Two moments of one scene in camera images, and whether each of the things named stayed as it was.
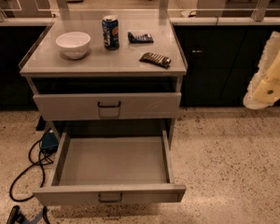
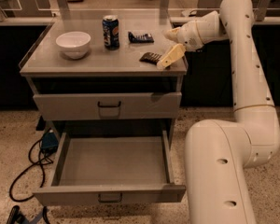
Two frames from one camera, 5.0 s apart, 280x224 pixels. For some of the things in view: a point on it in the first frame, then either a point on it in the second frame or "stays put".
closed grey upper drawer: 128,105 stays put
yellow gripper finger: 279,70 → 173,35
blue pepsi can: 110,32 stays put
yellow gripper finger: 268,91 → 173,56
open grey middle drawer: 122,169 stays put
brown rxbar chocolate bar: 156,59 stays put
